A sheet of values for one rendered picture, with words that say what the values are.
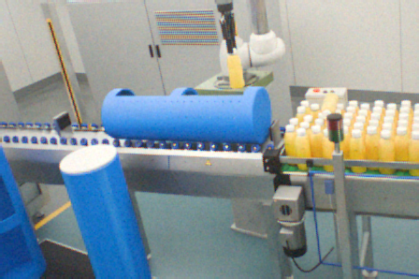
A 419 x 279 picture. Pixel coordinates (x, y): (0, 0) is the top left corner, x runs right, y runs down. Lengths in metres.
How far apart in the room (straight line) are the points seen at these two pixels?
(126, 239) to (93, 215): 0.23
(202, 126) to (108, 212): 0.62
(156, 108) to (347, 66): 2.96
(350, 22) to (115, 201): 3.20
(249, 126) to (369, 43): 2.85
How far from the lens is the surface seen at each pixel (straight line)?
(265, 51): 2.92
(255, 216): 3.33
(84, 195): 2.47
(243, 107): 2.31
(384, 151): 2.16
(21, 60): 7.70
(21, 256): 3.60
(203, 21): 4.18
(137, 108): 2.59
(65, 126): 3.10
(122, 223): 2.58
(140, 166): 2.73
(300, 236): 2.31
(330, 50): 5.13
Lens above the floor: 2.05
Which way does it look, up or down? 22 degrees down
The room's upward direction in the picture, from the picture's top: 10 degrees counter-clockwise
